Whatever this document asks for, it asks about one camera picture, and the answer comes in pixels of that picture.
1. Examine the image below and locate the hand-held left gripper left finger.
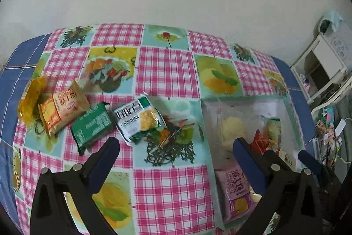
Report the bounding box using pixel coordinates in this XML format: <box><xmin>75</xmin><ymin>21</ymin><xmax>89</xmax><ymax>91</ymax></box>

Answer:
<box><xmin>30</xmin><ymin>137</ymin><xmax>121</xmax><ymax>235</ymax></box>

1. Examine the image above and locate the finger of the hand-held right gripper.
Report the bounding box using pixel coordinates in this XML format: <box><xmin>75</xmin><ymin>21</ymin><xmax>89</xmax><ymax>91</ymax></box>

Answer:
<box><xmin>298</xmin><ymin>150</ymin><xmax>344</xmax><ymax>213</ymax></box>

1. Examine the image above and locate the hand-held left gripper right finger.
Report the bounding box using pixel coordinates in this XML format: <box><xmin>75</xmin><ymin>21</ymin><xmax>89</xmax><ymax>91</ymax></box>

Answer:
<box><xmin>233</xmin><ymin>137</ymin><xmax>323</xmax><ymax>235</ymax></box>

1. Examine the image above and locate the red snack packet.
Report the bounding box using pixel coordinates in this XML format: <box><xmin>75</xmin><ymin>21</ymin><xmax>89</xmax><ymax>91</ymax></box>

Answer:
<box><xmin>250</xmin><ymin>129</ymin><xmax>278</xmax><ymax>154</ymax></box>

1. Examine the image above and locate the purple snack packet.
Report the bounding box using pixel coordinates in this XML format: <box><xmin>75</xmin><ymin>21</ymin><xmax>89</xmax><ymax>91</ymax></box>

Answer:
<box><xmin>214</xmin><ymin>162</ymin><xmax>260</xmax><ymax>224</ymax></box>

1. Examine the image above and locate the white and green snack packet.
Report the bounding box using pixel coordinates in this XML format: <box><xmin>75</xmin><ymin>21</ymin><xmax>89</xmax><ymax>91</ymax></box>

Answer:
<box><xmin>113</xmin><ymin>94</ymin><xmax>168</xmax><ymax>144</ymax></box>

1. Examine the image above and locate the clear plastic bin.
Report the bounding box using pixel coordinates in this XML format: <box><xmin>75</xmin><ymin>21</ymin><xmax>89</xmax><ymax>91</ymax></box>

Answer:
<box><xmin>201</xmin><ymin>96</ymin><xmax>306</xmax><ymax>230</ymax></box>

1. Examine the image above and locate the orange snack packet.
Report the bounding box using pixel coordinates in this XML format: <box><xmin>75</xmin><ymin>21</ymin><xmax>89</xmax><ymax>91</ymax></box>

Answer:
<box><xmin>38</xmin><ymin>79</ymin><xmax>91</xmax><ymax>139</ymax></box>

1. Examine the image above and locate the yellow snack packet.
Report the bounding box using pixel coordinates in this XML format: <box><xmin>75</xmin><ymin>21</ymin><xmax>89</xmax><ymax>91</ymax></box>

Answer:
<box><xmin>18</xmin><ymin>75</ymin><xmax>48</xmax><ymax>125</ymax></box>

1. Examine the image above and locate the pile of colourful clutter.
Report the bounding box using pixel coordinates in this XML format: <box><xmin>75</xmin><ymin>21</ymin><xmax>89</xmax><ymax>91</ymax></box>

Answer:
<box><xmin>312</xmin><ymin>105</ymin><xmax>352</xmax><ymax>167</ymax></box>

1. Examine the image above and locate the clear packet with yellow cake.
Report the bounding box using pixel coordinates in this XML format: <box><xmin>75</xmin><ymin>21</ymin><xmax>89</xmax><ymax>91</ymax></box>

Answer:
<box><xmin>217</xmin><ymin>105</ymin><xmax>248</xmax><ymax>153</ymax></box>

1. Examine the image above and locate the small clear pastry packet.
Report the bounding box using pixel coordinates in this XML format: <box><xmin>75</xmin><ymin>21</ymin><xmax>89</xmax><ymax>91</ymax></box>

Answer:
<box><xmin>261</xmin><ymin>117</ymin><xmax>282</xmax><ymax>147</ymax></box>

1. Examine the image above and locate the pink checkered fruit print tablecloth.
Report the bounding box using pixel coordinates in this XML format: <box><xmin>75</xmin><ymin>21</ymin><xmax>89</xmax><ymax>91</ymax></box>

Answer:
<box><xmin>11</xmin><ymin>23</ymin><xmax>306</xmax><ymax>235</ymax></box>

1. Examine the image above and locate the white shelf rack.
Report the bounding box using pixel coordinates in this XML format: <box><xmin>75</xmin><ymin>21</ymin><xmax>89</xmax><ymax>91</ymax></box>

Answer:
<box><xmin>290</xmin><ymin>11</ymin><xmax>352</xmax><ymax>107</ymax></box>

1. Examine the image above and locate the teal cloth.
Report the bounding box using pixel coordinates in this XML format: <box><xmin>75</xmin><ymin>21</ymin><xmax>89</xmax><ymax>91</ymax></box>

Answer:
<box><xmin>320</xmin><ymin>11</ymin><xmax>343</xmax><ymax>32</ymax></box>

